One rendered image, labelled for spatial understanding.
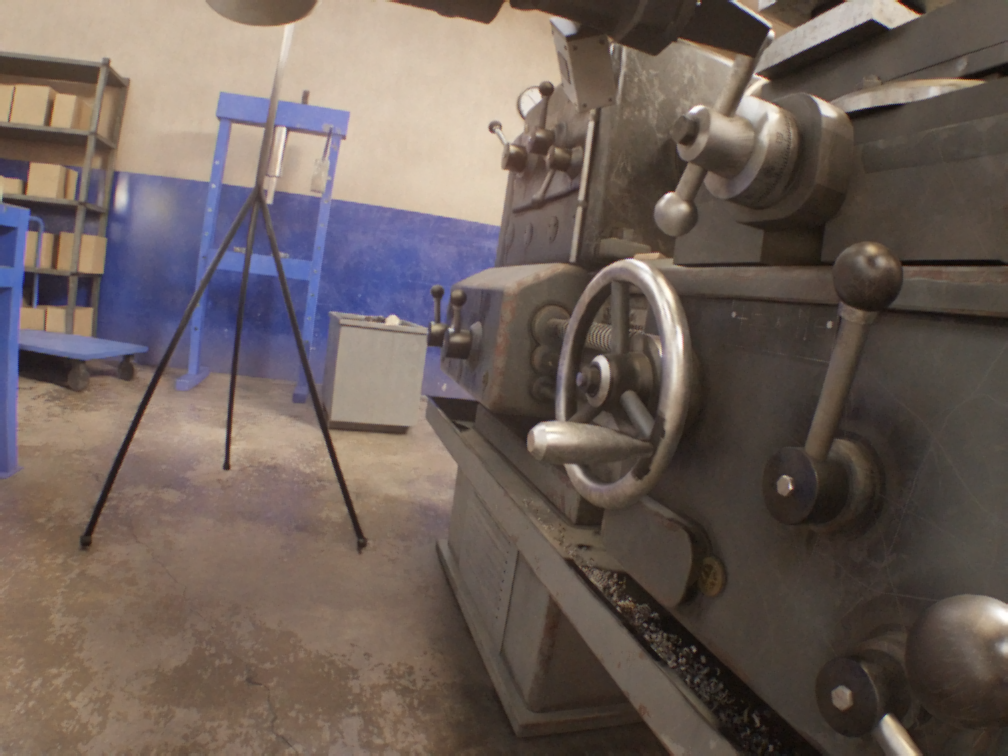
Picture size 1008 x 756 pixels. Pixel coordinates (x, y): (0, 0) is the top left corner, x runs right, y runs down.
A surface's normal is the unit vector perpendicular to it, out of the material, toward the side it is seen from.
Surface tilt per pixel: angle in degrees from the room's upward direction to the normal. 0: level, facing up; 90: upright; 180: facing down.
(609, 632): 90
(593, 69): 128
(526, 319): 90
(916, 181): 90
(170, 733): 0
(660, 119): 90
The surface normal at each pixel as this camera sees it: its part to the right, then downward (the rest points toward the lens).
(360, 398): 0.38, 0.15
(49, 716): 0.15, -0.98
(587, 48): 0.14, 0.71
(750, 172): -0.95, -0.11
